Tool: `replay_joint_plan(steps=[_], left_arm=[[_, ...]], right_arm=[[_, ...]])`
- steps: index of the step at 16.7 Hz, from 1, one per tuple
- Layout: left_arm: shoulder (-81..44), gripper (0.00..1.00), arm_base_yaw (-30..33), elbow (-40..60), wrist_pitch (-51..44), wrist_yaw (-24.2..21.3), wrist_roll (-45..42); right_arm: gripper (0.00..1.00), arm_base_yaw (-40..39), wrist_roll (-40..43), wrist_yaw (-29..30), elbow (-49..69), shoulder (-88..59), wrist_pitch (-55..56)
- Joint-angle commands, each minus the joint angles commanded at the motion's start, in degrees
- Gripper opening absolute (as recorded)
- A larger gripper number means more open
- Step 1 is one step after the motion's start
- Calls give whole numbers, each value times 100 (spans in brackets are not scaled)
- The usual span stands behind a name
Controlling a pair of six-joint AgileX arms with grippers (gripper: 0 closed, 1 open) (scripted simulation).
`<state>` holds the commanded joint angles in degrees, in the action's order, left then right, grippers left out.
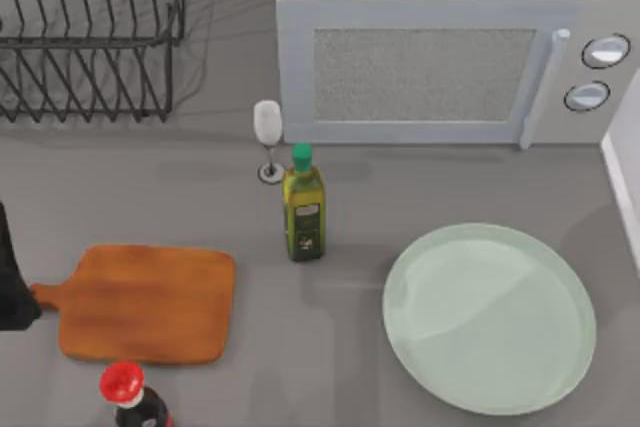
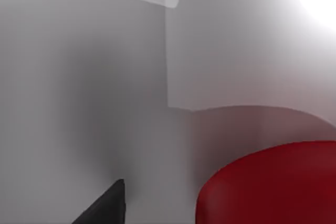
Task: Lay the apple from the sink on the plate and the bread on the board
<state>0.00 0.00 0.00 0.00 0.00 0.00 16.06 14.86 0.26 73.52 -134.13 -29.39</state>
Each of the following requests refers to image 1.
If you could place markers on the green olive oil bottle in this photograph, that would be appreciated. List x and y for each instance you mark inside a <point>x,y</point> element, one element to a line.
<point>303,207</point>

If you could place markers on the clear wine glass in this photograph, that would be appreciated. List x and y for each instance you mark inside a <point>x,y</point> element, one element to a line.
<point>267,122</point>

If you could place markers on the microwave door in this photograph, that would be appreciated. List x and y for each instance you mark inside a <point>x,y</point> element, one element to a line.
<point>300,72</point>

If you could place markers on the wooden cutting board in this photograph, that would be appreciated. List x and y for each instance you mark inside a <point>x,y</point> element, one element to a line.
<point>150,304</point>

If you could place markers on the pale green round plate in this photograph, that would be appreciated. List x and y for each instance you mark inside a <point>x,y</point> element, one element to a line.
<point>490,319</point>

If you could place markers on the small microwave knob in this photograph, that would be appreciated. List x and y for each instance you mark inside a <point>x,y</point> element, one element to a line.
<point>586,96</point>

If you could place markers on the dark bottle with red cap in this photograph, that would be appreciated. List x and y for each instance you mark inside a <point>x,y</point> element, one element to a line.
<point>131,397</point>

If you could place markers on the large microwave knob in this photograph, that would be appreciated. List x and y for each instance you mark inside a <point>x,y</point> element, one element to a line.
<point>605,50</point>

